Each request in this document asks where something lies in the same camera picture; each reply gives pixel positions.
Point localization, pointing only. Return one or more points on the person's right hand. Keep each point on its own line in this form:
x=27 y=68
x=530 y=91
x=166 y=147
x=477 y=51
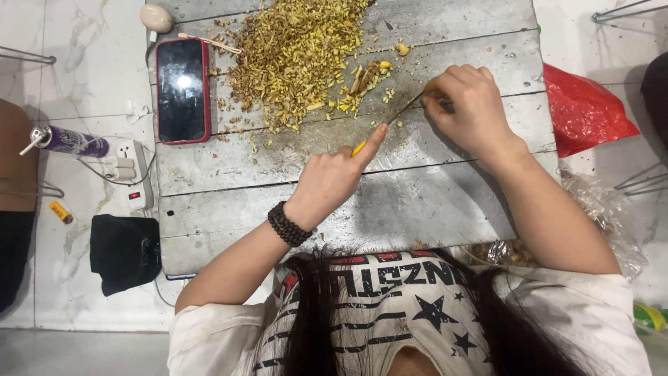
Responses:
x=472 y=112

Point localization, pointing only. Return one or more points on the person's left hand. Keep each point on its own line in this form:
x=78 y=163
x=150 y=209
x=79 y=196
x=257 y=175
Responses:
x=326 y=183

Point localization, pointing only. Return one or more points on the red plastic bag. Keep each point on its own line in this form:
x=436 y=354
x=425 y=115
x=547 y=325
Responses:
x=582 y=112

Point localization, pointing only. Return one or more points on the pile of chopped yellow roots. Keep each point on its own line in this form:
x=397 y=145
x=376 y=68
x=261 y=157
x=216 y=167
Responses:
x=292 y=52

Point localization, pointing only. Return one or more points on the person's white printed shirt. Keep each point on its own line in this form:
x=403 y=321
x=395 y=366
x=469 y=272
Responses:
x=417 y=318

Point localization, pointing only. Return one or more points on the clear plastic bag of roots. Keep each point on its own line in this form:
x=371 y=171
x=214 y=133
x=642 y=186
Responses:
x=605 y=219

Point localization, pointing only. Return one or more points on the phone in red case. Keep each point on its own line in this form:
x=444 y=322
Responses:
x=182 y=90

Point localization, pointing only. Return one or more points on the dark round object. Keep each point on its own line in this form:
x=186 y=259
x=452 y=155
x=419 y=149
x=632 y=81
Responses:
x=656 y=107

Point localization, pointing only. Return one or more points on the white power strip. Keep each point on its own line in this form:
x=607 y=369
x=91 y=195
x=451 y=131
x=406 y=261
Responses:
x=136 y=175

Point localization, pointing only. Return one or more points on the white plug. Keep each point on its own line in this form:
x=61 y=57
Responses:
x=119 y=167

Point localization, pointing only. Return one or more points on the black pouch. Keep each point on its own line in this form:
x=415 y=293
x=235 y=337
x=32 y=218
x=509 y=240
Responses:
x=124 y=253

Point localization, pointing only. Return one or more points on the beige egg shaped object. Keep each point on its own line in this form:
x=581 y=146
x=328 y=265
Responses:
x=155 y=17

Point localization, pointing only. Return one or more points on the purple spray can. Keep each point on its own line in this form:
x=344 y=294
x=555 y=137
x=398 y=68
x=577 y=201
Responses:
x=73 y=141

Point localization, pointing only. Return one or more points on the small yellow tube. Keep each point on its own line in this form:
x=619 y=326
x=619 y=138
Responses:
x=61 y=212

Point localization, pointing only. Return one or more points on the green yellow packet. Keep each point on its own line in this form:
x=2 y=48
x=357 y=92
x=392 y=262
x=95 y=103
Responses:
x=650 y=317

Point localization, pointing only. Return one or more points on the brown wooden stool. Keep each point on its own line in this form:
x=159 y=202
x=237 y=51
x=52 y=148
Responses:
x=16 y=156

